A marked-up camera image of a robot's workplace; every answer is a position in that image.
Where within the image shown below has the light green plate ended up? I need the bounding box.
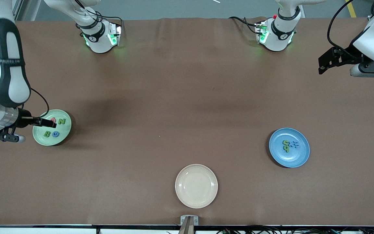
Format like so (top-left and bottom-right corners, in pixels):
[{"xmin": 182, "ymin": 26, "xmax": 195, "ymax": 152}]
[{"xmin": 32, "ymin": 109, "xmax": 72, "ymax": 146}]

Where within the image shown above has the beige plate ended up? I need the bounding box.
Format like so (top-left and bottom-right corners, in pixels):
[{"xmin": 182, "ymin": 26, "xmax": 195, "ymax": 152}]
[{"xmin": 175, "ymin": 164, "xmax": 218, "ymax": 209}]

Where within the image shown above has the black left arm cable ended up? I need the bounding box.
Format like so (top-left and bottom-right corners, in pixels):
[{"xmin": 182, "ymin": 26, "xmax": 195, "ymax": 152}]
[{"xmin": 327, "ymin": 0, "xmax": 374, "ymax": 49}]

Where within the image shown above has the blue plate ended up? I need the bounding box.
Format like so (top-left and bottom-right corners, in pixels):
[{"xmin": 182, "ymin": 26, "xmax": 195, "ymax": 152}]
[{"xmin": 269, "ymin": 128, "xmax": 310, "ymax": 168}]

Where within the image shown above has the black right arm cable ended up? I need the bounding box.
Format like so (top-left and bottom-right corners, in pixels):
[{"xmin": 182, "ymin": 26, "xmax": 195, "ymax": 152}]
[{"xmin": 0, "ymin": 0, "xmax": 50, "ymax": 119}]

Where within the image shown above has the yellow floor tape strip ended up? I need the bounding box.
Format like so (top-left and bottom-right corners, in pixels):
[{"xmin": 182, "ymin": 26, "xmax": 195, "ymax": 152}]
[{"xmin": 345, "ymin": 0, "xmax": 357, "ymax": 18}]

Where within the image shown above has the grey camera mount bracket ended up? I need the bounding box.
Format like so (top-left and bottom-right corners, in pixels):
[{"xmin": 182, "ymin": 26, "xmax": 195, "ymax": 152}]
[{"xmin": 178, "ymin": 215, "xmax": 199, "ymax": 234}]

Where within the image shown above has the black left base cable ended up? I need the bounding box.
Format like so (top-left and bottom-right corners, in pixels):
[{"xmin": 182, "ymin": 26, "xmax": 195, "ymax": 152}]
[{"xmin": 229, "ymin": 16, "xmax": 259, "ymax": 34}]

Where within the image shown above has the brown table cover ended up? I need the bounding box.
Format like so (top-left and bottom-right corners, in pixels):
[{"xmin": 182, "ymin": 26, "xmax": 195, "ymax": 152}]
[{"xmin": 0, "ymin": 18, "xmax": 374, "ymax": 226}]

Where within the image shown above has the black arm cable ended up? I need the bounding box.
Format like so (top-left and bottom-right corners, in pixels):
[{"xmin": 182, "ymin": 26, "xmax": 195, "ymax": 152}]
[
  {"xmin": 327, "ymin": 0, "xmax": 374, "ymax": 49},
  {"xmin": 0, "ymin": 0, "xmax": 50, "ymax": 119}
]

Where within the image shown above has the black base cable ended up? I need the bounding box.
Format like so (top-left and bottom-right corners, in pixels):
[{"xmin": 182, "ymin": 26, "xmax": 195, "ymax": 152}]
[
  {"xmin": 229, "ymin": 16, "xmax": 259, "ymax": 34},
  {"xmin": 73, "ymin": 0, "xmax": 124, "ymax": 36}
]

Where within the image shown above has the aluminium frame profile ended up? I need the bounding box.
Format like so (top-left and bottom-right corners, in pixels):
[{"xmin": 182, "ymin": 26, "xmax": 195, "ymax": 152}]
[{"xmin": 13, "ymin": 0, "xmax": 23, "ymax": 20}]

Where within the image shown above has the black right base cable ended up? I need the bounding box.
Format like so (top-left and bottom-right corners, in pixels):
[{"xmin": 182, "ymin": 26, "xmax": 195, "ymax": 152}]
[{"xmin": 73, "ymin": 0, "xmax": 124, "ymax": 36}]

